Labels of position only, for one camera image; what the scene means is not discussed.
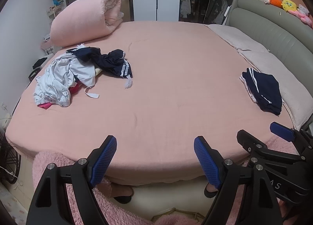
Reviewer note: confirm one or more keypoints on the black floor fan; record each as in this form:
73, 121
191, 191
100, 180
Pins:
8, 161

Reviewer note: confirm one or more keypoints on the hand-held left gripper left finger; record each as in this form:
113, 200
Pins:
105, 161

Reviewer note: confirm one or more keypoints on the pink plush toy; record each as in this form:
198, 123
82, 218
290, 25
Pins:
304, 15

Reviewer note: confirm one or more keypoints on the red garment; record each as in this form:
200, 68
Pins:
74, 89

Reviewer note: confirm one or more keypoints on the small white lace cloth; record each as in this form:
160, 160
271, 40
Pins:
128, 83

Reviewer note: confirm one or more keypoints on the grey padded headboard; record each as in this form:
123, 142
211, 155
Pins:
269, 24

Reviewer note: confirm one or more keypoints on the black slipper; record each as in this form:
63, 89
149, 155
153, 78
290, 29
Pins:
123, 198
210, 192

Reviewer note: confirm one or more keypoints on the folded navy shorts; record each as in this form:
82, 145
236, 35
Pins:
265, 90

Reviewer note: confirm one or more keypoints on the black cloth on stool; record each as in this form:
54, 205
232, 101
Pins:
40, 63

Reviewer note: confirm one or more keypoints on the white paper bag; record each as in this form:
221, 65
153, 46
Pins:
49, 45

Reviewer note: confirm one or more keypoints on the rolled pink quilt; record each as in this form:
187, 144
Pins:
80, 19

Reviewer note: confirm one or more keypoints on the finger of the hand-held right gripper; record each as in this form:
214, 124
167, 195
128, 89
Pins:
249, 143
281, 130

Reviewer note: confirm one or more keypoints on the yellow plush toy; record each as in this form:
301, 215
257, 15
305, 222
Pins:
289, 4

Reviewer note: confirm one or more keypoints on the bed with pink sheet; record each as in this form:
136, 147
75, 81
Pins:
171, 92

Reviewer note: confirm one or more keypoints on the pile of white grey clothes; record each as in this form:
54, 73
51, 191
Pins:
53, 80

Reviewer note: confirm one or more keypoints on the white storage rack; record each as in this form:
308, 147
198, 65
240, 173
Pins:
54, 13

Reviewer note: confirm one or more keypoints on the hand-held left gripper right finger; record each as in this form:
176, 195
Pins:
205, 161

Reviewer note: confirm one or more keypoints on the cream garment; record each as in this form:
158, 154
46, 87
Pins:
98, 72

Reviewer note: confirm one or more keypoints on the magenta garment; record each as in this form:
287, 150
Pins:
44, 105

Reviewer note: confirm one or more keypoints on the navy shorts with white stripes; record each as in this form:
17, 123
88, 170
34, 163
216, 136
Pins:
110, 63

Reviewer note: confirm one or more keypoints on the person's pink fuzzy robe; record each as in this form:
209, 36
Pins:
53, 157

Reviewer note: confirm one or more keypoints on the folded pale pink garment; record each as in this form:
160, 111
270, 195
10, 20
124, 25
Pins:
245, 86

